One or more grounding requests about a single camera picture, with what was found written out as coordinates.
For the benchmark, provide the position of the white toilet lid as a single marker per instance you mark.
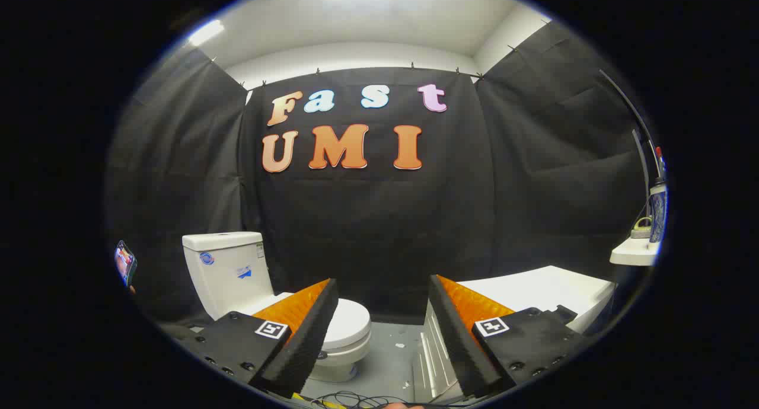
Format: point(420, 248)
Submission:
point(351, 321)

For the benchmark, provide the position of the black backdrop cloth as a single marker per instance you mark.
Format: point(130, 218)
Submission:
point(379, 219)

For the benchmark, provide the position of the white ceramic toilet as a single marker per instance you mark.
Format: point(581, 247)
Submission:
point(228, 272)

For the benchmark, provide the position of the white panelled cabinet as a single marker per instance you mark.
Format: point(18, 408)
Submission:
point(545, 287)

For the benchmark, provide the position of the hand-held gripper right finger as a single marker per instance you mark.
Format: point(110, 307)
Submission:
point(459, 338)

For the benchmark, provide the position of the small yellowish object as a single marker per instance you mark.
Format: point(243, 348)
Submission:
point(641, 227)

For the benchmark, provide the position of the blue spray bottle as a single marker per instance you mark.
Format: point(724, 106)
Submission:
point(657, 210)

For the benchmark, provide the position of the small ceiling light panel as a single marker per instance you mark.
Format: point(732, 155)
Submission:
point(206, 32)

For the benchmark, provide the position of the white wall shelf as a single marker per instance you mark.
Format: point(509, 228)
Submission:
point(634, 253)

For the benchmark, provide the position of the smartphone with lit screen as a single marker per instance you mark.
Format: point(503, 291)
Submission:
point(124, 262)

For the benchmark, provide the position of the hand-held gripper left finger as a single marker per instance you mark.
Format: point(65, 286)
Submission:
point(308, 338)

